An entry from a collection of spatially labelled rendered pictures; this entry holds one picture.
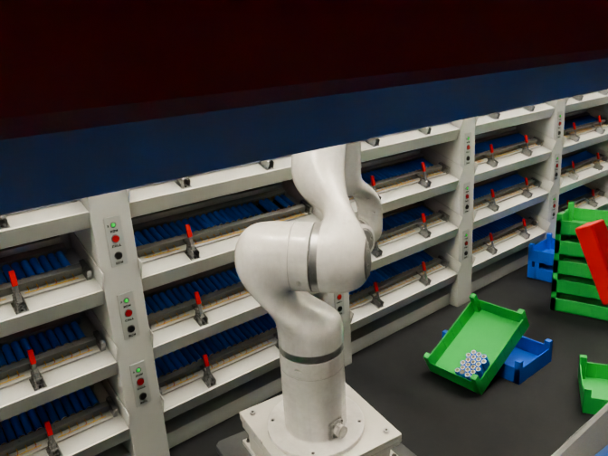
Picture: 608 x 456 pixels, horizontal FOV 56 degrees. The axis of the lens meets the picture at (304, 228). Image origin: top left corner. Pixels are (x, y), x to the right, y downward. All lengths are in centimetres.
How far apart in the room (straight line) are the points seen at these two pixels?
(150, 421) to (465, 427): 88
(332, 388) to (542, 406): 96
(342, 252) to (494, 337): 119
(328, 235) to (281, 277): 10
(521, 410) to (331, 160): 111
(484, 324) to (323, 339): 114
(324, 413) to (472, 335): 105
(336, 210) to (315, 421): 39
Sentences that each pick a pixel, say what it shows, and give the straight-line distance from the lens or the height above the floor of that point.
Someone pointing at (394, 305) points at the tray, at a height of 14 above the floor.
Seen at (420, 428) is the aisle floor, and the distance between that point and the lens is 176.
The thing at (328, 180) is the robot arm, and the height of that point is 84.
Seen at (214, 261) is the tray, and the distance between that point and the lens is 157.
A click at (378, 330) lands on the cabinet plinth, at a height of 4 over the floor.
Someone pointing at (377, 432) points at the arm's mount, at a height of 35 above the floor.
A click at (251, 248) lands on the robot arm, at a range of 94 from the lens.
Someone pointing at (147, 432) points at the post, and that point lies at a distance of 166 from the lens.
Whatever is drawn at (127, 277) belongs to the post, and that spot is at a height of 55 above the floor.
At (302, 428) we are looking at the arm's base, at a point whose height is 39.
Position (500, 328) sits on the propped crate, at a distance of 205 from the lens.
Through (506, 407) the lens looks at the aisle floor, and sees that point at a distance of 187.
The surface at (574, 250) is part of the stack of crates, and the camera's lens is 238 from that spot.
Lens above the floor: 106
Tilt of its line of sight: 17 degrees down
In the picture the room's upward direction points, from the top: 4 degrees counter-clockwise
